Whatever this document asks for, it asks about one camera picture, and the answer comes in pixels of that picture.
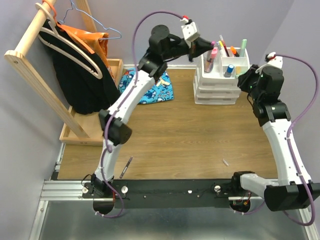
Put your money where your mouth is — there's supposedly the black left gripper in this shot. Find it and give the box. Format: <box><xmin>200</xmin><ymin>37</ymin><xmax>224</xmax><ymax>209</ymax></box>
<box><xmin>160</xmin><ymin>35</ymin><xmax>213</xmax><ymax>62</ymax></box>

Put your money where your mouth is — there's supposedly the pink lid pen tube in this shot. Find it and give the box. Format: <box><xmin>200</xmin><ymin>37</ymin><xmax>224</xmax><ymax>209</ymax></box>
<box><xmin>204</xmin><ymin>47</ymin><xmax>219</xmax><ymax>73</ymax></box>

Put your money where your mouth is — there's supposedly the pink cap white marker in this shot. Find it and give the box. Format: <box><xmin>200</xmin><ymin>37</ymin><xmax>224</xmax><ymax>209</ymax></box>
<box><xmin>218</xmin><ymin>41</ymin><xmax>227</xmax><ymax>57</ymax></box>

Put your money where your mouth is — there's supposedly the red clear-cap pen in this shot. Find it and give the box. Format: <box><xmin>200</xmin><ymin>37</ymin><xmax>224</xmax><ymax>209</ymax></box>
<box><xmin>219</xmin><ymin>35</ymin><xmax>230</xmax><ymax>57</ymax></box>

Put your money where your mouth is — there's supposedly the orange black highlighter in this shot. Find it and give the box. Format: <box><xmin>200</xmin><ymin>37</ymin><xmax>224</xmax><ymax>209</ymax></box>
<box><xmin>230</xmin><ymin>46</ymin><xmax>240</xmax><ymax>57</ymax></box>

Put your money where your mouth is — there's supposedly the mint grey highlighter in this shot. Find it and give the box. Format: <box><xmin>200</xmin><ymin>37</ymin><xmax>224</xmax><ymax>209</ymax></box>
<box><xmin>239</xmin><ymin>39</ymin><xmax>247</xmax><ymax>57</ymax></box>

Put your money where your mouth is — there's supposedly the dark purple pen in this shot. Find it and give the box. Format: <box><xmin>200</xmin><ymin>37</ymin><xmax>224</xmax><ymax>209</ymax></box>
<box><xmin>119</xmin><ymin>156</ymin><xmax>133</xmax><ymax>179</ymax></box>

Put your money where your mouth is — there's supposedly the tan eraser block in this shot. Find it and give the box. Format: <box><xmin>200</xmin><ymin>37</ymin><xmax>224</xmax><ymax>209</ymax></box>
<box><xmin>235</xmin><ymin>66</ymin><xmax>242</xmax><ymax>75</ymax></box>

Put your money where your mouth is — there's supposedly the grey cap white marker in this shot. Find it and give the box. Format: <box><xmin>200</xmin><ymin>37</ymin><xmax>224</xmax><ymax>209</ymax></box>
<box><xmin>216</xmin><ymin>42</ymin><xmax>222</xmax><ymax>51</ymax></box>

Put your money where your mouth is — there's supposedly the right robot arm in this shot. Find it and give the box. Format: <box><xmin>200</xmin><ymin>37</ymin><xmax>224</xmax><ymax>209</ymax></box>
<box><xmin>230</xmin><ymin>64</ymin><xmax>320</xmax><ymax>212</ymax></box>

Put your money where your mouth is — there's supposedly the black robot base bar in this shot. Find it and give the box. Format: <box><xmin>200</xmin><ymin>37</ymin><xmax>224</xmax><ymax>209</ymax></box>
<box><xmin>82</xmin><ymin>177</ymin><xmax>261</xmax><ymax>213</ymax></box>

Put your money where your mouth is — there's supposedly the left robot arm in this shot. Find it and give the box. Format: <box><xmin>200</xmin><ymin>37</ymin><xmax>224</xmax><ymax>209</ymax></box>
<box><xmin>86</xmin><ymin>23</ymin><xmax>214</xmax><ymax>198</ymax></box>

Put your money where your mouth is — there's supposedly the white drawer organizer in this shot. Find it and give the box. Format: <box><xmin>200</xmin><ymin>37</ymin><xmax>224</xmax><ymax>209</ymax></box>
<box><xmin>193</xmin><ymin>48</ymin><xmax>250</xmax><ymax>105</ymax></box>

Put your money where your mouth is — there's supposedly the blue shark print cloth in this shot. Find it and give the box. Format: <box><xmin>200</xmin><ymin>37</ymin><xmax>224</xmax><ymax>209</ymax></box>
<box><xmin>118</xmin><ymin>68</ymin><xmax>174</xmax><ymax>105</ymax></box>

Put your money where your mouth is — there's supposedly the orange garment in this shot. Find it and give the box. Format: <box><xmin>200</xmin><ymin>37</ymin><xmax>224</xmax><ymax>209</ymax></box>
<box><xmin>57</xmin><ymin>24</ymin><xmax>115</xmax><ymax>81</ymax></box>

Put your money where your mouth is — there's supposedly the black hanging garment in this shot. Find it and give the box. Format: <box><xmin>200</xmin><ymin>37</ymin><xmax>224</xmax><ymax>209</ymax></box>
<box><xmin>37</xmin><ymin>19</ymin><xmax>121</xmax><ymax>115</ymax></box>

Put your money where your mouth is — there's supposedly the white wooden hanger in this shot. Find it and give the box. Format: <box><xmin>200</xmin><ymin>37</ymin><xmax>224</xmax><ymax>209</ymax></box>
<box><xmin>34</xmin><ymin>2</ymin><xmax>104</xmax><ymax>80</ymax></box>

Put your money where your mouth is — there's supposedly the wooden clothes rack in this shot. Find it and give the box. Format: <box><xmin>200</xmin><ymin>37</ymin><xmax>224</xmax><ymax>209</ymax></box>
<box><xmin>3</xmin><ymin>0</ymin><xmax>124</xmax><ymax>146</ymax></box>

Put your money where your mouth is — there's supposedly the orange hanger hook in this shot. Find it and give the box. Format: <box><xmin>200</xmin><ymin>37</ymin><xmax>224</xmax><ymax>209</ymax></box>
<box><xmin>42</xmin><ymin>0</ymin><xmax>57</xmax><ymax>17</ymax></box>

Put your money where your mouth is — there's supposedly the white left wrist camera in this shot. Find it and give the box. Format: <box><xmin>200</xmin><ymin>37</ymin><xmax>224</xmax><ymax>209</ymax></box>
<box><xmin>180</xmin><ymin>17</ymin><xmax>200</xmax><ymax>43</ymax></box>

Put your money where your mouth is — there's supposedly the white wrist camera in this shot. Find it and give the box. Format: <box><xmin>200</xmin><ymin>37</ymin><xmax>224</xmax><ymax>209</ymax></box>
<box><xmin>180</xmin><ymin>17</ymin><xmax>200</xmax><ymax>43</ymax></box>
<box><xmin>255</xmin><ymin>52</ymin><xmax>283</xmax><ymax>74</ymax></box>

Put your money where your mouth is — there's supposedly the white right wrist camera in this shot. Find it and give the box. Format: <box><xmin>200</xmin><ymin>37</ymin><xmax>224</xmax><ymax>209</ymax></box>
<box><xmin>255</xmin><ymin>52</ymin><xmax>283</xmax><ymax>74</ymax></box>

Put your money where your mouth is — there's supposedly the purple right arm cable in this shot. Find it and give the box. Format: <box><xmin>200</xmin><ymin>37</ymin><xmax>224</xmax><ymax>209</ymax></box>
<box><xmin>232</xmin><ymin>55</ymin><xmax>320</xmax><ymax>227</ymax></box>

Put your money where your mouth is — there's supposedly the blue wire hanger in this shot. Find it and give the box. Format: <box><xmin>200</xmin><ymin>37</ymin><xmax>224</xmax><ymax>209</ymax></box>
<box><xmin>58</xmin><ymin>0</ymin><xmax>122</xmax><ymax>41</ymax></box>

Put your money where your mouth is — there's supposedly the aluminium rail frame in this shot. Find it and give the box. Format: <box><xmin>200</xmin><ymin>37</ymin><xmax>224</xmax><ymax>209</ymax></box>
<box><xmin>28</xmin><ymin>63</ymin><xmax>320</xmax><ymax>240</ymax></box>

